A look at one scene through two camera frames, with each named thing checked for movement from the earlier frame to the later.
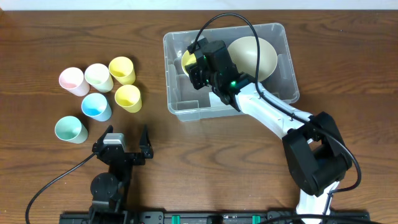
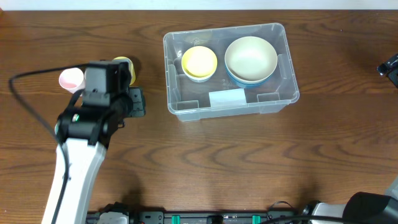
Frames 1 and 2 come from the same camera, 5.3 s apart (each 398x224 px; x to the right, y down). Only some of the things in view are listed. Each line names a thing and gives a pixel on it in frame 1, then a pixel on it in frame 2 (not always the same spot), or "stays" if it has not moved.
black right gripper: [195, 76] → [389, 68]
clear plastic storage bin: [262, 52] stays
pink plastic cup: [72, 79] stays
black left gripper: [130, 156] → [137, 101]
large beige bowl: [244, 53] stays
